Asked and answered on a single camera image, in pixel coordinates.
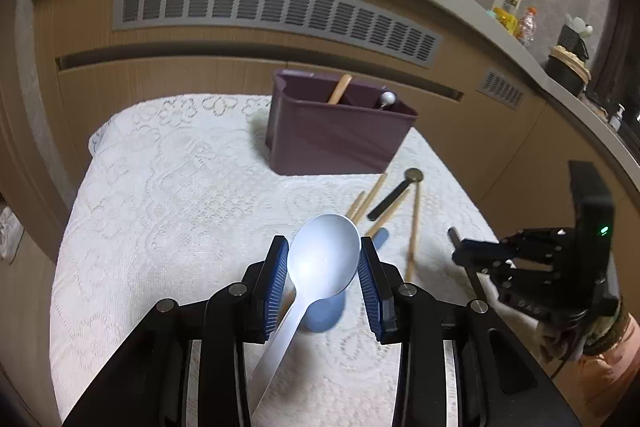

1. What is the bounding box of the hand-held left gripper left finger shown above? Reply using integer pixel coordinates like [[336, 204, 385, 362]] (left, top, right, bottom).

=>
[[62, 236, 291, 427]]

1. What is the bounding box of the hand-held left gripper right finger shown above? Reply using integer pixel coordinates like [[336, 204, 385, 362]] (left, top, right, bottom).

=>
[[357, 237, 583, 427]]

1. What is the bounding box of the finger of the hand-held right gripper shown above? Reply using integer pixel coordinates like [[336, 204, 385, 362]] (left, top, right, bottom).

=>
[[487, 264, 576, 323], [452, 229, 576, 268]]

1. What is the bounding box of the black stick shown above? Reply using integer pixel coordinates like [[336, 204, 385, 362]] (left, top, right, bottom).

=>
[[447, 227, 485, 298]]

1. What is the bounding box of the pale plastic spoon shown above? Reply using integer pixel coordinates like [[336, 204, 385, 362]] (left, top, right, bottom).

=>
[[247, 213, 362, 420]]

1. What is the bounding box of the black-handled metal spoon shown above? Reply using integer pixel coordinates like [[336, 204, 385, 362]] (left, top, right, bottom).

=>
[[367, 167, 426, 223]]

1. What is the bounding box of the purple utensil holder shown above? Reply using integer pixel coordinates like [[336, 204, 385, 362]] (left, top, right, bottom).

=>
[[266, 68, 419, 176]]

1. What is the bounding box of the person's right forearm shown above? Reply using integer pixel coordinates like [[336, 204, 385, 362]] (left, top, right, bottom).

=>
[[547, 297, 640, 427]]

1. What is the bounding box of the person's right hand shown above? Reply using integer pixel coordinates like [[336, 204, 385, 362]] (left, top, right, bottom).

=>
[[537, 318, 572, 360]]

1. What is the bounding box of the white lace tablecloth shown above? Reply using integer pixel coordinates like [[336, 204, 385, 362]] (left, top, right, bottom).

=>
[[49, 93, 506, 423]]

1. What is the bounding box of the black pot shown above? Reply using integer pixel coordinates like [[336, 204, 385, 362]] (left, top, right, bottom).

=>
[[545, 46, 592, 96]]

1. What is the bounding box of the small grey vent grille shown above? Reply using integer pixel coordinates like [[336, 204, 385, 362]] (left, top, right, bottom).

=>
[[476, 68, 526, 110]]

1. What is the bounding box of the black container with plush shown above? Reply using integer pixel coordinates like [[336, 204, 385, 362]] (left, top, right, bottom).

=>
[[557, 14, 594, 58]]

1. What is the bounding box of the plastic bottle orange cap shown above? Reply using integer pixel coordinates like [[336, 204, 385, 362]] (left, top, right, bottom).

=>
[[517, 6, 539, 46]]

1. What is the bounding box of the wooden utensil in bin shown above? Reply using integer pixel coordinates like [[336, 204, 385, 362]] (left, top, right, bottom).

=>
[[327, 74, 353, 104]]

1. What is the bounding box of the yellow green packet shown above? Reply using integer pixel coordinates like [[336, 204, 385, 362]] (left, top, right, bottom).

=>
[[492, 7, 519, 38]]

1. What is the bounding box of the large grey vent grille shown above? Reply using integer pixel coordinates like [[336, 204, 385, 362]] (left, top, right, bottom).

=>
[[111, 0, 445, 68]]

